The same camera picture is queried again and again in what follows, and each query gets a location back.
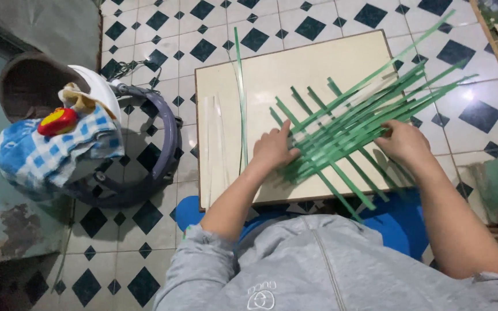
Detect person's right hand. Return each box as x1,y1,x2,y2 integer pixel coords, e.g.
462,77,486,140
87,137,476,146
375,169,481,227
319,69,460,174
374,120,432,170

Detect person's left hand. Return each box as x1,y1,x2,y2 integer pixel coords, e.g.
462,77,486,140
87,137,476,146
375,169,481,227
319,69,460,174
252,120,302,174

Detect woven mat of green strips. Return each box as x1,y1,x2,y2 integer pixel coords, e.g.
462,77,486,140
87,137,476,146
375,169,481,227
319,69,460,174
268,9,480,223

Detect white plastic strip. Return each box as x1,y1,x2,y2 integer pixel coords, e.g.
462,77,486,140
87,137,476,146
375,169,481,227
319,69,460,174
215,94,231,187
204,96,214,210

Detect single long green plastic strip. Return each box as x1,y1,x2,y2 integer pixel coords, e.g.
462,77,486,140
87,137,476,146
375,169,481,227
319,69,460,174
233,27,250,174

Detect small cream low table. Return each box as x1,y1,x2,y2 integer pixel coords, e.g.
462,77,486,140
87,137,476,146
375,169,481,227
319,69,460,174
194,29,418,213

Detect person's blue trousers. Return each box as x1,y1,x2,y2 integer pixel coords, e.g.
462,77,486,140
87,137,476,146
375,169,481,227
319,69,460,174
174,189,430,261

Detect grey and white baby walker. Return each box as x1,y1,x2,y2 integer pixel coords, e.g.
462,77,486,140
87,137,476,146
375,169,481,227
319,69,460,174
64,65,185,208

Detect person's grey hoodie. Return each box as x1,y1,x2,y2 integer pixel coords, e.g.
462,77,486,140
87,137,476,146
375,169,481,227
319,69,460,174
152,213,498,311

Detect beige crumpled cloth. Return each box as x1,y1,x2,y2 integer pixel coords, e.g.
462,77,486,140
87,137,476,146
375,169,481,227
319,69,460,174
58,82,116,120

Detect red and yellow toy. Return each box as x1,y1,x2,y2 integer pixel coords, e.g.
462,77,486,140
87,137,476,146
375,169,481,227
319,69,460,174
37,107,79,137

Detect blue white checked cloth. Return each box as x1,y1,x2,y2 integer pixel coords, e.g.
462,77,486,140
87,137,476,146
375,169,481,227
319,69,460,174
0,103,125,191

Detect brown round bucket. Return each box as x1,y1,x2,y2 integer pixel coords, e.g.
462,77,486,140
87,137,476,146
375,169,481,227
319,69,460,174
0,51,92,124

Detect black cable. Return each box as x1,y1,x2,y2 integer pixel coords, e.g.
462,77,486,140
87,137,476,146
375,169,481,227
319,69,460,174
112,59,161,86

